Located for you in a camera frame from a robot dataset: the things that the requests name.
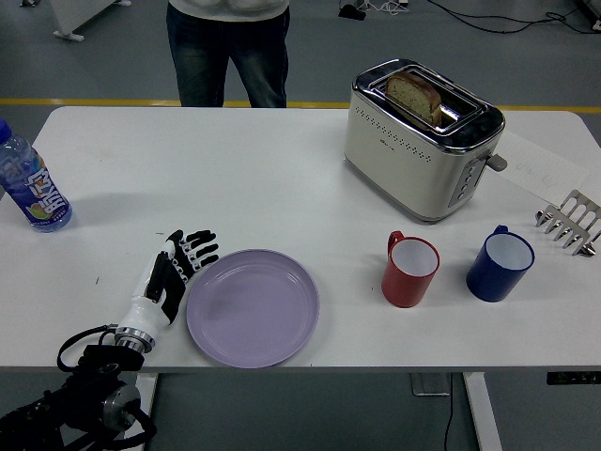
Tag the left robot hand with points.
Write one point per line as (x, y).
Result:
(162, 286)

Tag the purple round plate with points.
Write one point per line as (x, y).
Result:
(253, 307)

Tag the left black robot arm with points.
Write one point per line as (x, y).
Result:
(94, 390)

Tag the white table leg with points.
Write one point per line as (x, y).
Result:
(483, 413)
(149, 413)

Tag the blue labelled drink bottle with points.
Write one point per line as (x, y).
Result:
(35, 188)

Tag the person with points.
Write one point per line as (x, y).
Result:
(202, 51)

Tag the red mug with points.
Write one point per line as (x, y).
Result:
(406, 282)

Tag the cream and chrome toaster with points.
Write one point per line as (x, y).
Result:
(399, 164)

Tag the white furniture base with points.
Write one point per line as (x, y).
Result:
(75, 16)

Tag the brown bread slice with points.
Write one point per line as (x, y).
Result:
(413, 94)

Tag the black power adapter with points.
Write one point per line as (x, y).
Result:
(352, 11)

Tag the blue mug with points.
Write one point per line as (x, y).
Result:
(497, 277)

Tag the white paper sheet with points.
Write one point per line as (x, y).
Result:
(535, 164)

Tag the silver metal toast rack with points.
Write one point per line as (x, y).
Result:
(575, 216)

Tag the black table control panel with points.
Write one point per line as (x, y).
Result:
(573, 378)

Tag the grey under-table bracket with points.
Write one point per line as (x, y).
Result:
(429, 384)

